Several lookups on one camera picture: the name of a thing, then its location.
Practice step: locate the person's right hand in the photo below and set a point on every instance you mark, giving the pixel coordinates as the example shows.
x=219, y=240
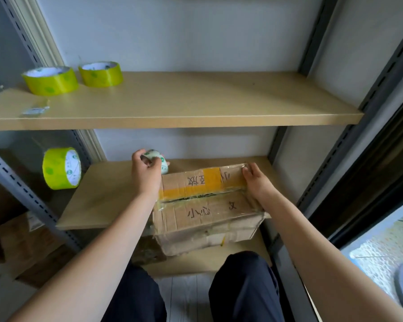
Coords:
x=257, y=184

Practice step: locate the person's left hand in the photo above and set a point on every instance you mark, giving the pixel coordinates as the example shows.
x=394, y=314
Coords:
x=144, y=177

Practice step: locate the person's right thumb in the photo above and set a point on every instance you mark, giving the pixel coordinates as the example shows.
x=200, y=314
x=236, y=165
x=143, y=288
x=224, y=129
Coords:
x=246, y=172

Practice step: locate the person's left thumb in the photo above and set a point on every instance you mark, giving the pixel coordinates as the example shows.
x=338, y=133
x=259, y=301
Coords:
x=151, y=161

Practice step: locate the small clear tape roll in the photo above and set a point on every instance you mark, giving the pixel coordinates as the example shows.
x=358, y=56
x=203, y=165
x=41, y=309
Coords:
x=159, y=156

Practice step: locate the taped brown cardboard box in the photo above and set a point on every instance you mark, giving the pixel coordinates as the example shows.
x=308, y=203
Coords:
x=205, y=211

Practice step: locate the person's right forearm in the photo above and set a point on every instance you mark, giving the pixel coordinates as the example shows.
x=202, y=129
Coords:
x=322, y=258

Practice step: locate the person's left forearm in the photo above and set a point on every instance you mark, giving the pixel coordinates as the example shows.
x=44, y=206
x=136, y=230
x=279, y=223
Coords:
x=97, y=261

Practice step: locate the light wooden shelf board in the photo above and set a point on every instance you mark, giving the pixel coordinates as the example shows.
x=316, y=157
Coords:
x=104, y=194
x=194, y=100
x=201, y=263

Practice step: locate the yellow-green tape roll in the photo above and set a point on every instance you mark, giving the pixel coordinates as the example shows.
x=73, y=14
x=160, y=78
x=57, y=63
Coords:
x=50, y=81
x=101, y=74
x=61, y=168

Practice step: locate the person's right leg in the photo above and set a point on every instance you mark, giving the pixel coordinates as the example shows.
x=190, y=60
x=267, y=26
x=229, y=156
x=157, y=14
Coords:
x=245, y=288

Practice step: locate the person's leg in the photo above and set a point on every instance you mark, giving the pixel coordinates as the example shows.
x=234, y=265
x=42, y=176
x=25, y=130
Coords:
x=134, y=298
x=245, y=288

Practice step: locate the small clear tape scrap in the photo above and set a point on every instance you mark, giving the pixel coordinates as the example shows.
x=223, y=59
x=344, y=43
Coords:
x=36, y=111

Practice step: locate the person's left leg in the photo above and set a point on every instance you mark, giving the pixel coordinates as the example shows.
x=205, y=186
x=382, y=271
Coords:
x=134, y=298

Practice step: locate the brown cardboard box with label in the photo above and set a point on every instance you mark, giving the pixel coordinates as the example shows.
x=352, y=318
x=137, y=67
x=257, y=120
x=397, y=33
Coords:
x=30, y=244

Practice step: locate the white and blue patterned mat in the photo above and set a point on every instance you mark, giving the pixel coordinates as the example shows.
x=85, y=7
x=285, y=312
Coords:
x=383, y=254

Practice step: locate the dark window frame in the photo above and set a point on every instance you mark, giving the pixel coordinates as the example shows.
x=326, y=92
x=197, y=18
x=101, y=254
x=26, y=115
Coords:
x=372, y=184

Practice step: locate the grey slotted metal shelf post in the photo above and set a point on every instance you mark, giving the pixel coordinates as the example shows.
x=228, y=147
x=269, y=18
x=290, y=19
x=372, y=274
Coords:
x=27, y=194
x=317, y=33
x=20, y=28
x=372, y=103

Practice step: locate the white door frame trim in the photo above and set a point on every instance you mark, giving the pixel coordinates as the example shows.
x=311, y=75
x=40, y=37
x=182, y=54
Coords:
x=37, y=26

